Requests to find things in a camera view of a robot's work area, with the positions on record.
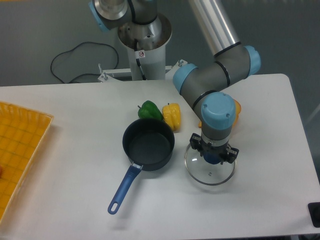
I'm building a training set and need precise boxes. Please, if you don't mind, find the yellow toy bell pepper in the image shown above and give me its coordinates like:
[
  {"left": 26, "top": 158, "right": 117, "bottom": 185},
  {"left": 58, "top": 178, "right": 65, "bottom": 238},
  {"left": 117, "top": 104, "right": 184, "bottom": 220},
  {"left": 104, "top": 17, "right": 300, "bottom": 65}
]
[{"left": 162, "top": 103, "right": 181, "bottom": 132}]

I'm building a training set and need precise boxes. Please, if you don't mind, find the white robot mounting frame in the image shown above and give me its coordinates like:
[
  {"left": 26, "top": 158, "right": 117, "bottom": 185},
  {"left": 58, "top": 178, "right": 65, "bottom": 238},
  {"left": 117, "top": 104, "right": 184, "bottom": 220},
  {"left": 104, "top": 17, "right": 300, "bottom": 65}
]
[{"left": 98, "top": 13, "right": 188, "bottom": 82}]

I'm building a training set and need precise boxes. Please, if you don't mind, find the yellow plastic basket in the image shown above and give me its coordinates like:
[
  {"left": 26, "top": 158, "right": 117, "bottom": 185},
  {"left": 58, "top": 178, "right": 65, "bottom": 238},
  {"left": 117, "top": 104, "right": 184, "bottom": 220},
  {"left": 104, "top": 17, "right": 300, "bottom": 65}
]
[{"left": 0, "top": 101, "right": 54, "bottom": 219}]

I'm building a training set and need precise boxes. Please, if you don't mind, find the black corner object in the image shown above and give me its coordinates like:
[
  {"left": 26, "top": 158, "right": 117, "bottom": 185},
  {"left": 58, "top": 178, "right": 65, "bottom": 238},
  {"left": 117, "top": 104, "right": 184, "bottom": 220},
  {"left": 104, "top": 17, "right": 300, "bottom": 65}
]
[{"left": 307, "top": 202, "right": 320, "bottom": 228}]

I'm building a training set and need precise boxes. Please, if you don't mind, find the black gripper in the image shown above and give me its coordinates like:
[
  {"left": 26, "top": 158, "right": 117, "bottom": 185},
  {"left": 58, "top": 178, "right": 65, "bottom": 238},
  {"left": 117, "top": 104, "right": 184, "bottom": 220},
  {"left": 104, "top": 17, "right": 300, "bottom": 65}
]
[{"left": 189, "top": 133, "right": 239, "bottom": 165}]

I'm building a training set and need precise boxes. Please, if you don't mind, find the green toy bell pepper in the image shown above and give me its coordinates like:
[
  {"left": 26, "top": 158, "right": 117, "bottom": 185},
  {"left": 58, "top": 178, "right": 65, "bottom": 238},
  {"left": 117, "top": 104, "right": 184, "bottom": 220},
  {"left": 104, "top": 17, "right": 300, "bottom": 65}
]
[{"left": 137, "top": 100, "right": 163, "bottom": 121}]

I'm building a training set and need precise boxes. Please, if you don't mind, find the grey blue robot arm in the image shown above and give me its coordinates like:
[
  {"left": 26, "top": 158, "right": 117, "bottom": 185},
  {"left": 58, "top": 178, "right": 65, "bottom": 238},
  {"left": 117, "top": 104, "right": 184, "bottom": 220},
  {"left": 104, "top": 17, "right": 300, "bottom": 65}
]
[{"left": 88, "top": 0, "right": 261, "bottom": 164}]

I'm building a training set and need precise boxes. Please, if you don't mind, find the dark saucepan blue handle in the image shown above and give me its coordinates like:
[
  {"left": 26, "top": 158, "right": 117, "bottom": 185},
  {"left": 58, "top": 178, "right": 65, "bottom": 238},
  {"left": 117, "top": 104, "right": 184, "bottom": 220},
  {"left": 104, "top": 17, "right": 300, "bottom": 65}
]
[{"left": 107, "top": 118, "right": 175, "bottom": 215}]

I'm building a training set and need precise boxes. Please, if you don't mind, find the toy bread slice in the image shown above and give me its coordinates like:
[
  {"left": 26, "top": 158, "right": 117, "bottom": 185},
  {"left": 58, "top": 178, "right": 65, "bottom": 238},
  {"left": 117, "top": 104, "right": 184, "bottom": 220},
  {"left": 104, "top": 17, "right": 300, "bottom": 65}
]
[{"left": 199, "top": 96, "right": 242, "bottom": 130}]

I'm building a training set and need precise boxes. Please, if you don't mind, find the glass lid blue knob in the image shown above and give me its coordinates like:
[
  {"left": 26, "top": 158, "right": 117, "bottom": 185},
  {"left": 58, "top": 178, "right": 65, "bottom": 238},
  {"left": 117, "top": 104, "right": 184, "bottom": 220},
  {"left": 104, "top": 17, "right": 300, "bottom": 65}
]
[{"left": 184, "top": 144, "right": 237, "bottom": 186}]

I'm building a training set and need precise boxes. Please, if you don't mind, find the black cable on floor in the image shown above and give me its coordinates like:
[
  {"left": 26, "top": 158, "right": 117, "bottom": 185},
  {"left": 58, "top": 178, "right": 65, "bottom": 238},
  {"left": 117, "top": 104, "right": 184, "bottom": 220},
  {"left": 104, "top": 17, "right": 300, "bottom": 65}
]
[{"left": 50, "top": 41, "right": 119, "bottom": 84}]

